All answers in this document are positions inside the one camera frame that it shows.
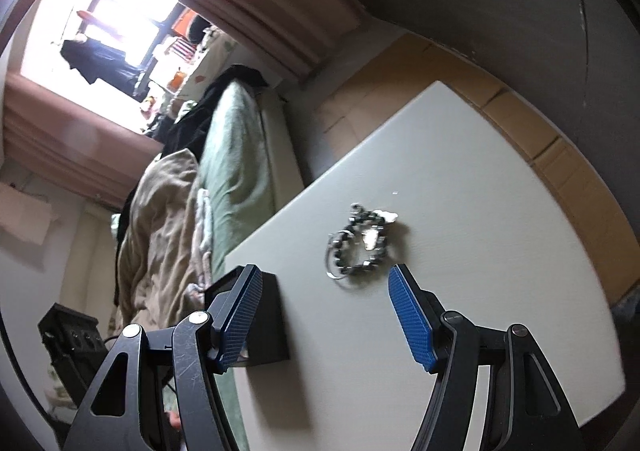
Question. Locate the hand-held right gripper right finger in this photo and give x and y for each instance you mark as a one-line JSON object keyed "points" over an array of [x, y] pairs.
{"points": [[410, 316]]}

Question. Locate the beige blanket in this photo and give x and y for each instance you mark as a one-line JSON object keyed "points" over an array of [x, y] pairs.
{"points": [[160, 231]]}

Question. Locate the paper sheet on wall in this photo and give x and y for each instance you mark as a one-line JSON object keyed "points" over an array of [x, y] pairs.
{"points": [[25, 213]]}

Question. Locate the floral cloth on windowsill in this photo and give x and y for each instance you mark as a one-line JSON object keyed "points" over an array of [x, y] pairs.
{"points": [[210, 61]]}

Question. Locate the black clothing on bed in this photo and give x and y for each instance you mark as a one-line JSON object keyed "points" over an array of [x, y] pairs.
{"points": [[200, 116]]}

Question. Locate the orange box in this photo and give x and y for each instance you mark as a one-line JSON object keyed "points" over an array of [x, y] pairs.
{"points": [[184, 23]]}

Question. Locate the black gift box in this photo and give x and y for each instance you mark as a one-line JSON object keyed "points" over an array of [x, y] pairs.
{"points": [[267, 321]]}

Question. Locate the bed with green sheet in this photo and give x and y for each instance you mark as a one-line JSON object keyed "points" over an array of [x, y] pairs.
{"points": [[235, 156]]}

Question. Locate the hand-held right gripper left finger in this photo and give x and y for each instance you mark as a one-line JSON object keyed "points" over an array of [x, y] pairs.
{"points": [[240, 316]]}

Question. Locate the hanging black garment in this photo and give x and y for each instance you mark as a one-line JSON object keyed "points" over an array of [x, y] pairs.
{"points": [[100, 58]]}

